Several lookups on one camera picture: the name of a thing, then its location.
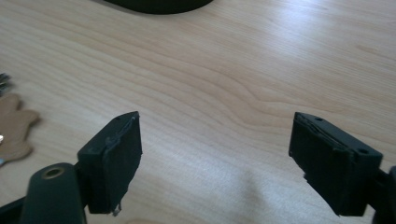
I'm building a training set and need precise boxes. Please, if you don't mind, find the black round object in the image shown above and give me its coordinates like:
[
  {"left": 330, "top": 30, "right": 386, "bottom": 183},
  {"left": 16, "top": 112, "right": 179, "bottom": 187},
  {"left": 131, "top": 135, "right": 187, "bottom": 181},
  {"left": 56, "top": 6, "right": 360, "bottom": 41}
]
[{"left": 104, "top": 0, "right": 215, "bottom": 15}]

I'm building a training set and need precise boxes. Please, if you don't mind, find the brown leather figure keychain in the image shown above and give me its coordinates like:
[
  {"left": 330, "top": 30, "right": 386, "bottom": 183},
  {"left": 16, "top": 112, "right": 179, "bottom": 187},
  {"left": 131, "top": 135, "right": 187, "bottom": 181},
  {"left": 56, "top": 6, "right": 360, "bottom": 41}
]
[{"left": 0, "top": 92, "right": 41, "bottom": 167}]

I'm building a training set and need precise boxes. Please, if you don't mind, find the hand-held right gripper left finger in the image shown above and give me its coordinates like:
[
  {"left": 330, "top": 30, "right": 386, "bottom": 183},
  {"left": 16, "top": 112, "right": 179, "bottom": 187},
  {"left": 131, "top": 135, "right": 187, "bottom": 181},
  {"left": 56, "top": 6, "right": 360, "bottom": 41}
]
[{"left": 77, "top": 110, "right": 144, "bottom": 217}]

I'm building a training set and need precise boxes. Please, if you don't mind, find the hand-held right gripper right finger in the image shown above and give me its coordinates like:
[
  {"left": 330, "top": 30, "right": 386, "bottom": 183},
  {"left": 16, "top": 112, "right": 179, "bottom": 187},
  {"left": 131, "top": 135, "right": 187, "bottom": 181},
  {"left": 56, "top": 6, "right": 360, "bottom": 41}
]
[{"left": 288, "top": 111, "right": 384, "bottom": 217}]

